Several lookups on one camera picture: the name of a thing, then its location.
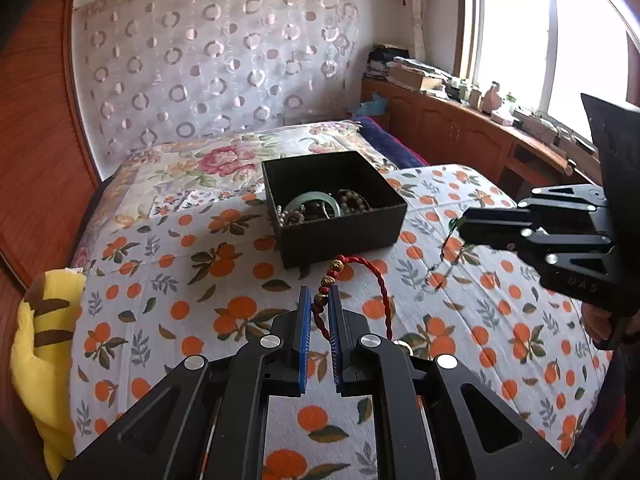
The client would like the dark blue blanket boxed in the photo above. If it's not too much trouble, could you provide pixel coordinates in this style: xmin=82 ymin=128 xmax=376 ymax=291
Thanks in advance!
xmin=352 ymin=116 xmax=431 ymax=171

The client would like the circle pattern sheer curtain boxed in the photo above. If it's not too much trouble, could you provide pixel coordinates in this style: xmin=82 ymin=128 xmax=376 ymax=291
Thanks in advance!
xmin=74 ymin=0 xmax=368 ymax=181

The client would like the red cord bracelet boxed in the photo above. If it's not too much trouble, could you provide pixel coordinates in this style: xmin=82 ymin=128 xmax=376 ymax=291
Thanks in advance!
xmin=311 ymin=255 xmax=396 ymax=356

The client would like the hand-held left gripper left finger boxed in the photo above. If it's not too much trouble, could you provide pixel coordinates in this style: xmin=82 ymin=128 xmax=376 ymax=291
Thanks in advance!
xmin=57 ymin=286 xmax=313 ymax=480

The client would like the brown wooden bead bracelet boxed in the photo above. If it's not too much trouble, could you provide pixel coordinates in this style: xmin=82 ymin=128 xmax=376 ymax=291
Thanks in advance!
xmin=335 ymin=189 xmax=373 ymax=213

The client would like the pale green jade bangle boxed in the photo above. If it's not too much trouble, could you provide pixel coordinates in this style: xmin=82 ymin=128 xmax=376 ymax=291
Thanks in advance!
xmin=284 ymin=191 xmax=342 ymax=221

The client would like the wooden cabinet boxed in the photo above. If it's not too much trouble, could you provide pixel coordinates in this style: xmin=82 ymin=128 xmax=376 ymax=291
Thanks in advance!
xmin=360 ymin=77 xmax=606 ymax=196

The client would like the black jewelry box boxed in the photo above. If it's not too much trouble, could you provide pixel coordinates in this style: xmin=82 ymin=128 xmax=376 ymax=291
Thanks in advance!
xmin=261 ymin=150 xmax=407 ymax=269

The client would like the yellow plush toy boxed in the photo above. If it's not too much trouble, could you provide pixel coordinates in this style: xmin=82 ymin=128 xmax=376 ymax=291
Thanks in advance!
xmin=10 ymin=269 xmax=87 ymax=478

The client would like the stack of folded clothes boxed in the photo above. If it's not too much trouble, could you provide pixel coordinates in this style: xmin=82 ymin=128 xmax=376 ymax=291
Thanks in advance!
xmin=367 ymin=49 xmax=401 ymax=81

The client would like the wooden frame window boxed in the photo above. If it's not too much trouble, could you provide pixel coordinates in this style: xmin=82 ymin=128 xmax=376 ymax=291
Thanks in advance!
xmin=457 ymin=0 xmax=636 ymax=126

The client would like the teal cloth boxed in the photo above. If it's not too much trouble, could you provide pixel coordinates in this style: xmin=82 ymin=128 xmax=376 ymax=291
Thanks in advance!
xmin=350 ymin=97 xmax=390 ymax=118

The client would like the pink figurine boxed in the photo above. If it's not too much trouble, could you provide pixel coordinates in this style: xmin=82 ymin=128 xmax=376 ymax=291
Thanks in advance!
xmin=481 ymin=81 xmax=503 ymax=111

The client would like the wooden slatted wardrobe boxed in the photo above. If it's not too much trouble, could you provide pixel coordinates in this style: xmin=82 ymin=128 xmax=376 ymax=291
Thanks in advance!
xmin=0 ymin=0 xmax=103 ymax=480

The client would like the white window curtain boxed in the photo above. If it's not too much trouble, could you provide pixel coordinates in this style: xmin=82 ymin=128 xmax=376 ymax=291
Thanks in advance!
xmin=395 ymin=0 xmax=426 ymax=61

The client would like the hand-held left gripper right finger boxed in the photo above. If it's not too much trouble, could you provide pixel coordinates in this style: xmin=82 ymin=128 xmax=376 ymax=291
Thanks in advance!
xmin=327 ymin=285 xmax=581 ymax=480

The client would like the cardboard box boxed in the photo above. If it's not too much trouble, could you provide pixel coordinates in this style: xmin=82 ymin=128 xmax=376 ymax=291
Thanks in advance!
xmin=389 ymin=62 xmax=443 ymax=92

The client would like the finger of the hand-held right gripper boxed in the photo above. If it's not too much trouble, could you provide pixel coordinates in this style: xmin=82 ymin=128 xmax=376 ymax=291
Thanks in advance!
xmin=515 ymin=232 xmax=621 ymax=306
xmin=459 ymin=185 xmax=608 ymax=248

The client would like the orange fruit print cloth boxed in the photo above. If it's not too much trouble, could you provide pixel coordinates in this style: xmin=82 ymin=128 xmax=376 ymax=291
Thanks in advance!
xmin=67 ymin=162 xmax=621 ymax=480

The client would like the floral bedsheet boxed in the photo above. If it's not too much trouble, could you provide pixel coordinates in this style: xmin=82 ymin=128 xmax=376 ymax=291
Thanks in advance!
xmin=70 ymin=119 xmax=401 ymax=271

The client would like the person's right hand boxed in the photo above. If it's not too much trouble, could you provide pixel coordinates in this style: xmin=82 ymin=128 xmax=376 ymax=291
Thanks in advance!
xmin=582 ymin=305 xmax=618 ymax=348

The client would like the green bead necklace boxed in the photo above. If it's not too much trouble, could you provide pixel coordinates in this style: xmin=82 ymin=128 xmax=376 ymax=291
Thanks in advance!
xmin=425 ymin=217 xmax=481 ymax=293

